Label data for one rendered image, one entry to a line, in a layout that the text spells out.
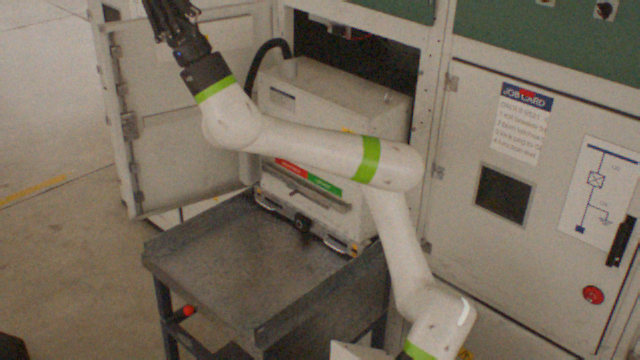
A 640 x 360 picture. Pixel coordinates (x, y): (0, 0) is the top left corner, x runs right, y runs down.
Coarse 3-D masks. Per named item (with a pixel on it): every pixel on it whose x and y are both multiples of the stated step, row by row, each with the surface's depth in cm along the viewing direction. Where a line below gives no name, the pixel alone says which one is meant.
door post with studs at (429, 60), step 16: (432, 32) 175; (432, 48) 177; (432, 64) 179; (432, 80) 182; (416, 96) 188; (432, 96) 184; (416, 112) 191; (416, 128) 193; (416, 144) 195; (416, 192) 203; (416, 208) 206; (400, 320) 235; (400, 336) 239
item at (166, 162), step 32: (256, 0) 212; (128, 32) 194; (224, 32) 209; (256, 32) 219; (128, 64) 199; (160, 64) 205; (128, 96) 204; (160, 96) 211; (192, 96) 217; (256, 96) 230; (128, 128) 207; (160, 128) 217; (192, 128) 224; (128, 160) 216; (160, 160) 223; (192, 160) 230; (224, 160) 238; (128, 192) 219; (160, 192) 229; (192, 192) 237; (224, 192) 242
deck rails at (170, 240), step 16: (240, 192) 231; (208, 208) 221; (224, 208) 227; (240, 208) 233; (192, 224) 218; (208, 224) 224; (160, 240) 209; (176, 240) 215; (192, 240) 217; (160, 256) 208; (368, 256) 207; (336, 272) 195; (352, 272) 203; (320, 288) 192; (336, 288) 198; (288, 304) 182; (304, 304) 188; (272, 320) 178; (288, 320) 185; (256, 336) 175
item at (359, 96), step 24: (264, 72) 207; (312, 72) 209; (336, 72) 209; (312, 96) 193; (336, 96) 193; (360, 96) 194; (384, 96) 194; (408, 96) 195; (384, 120) 187; (408, 120) 198; (360, 240) 205
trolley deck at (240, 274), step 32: (224, 224) 225; (256, 224) 226; (288, 224) 226; (192, 256) 209; (224, 256) 210; (256, 256) 210; (288, 256) 211; (320, 256) 211; (352, 256) 212; (384, 256) 212; (192, 288) 196; (224, 288) 197; (256, 288) 197; (288, 288) 197; (352, 288) 201; (224, 320) 185; (256, 320) 185; (320, 320) 193; (256, 352) 178
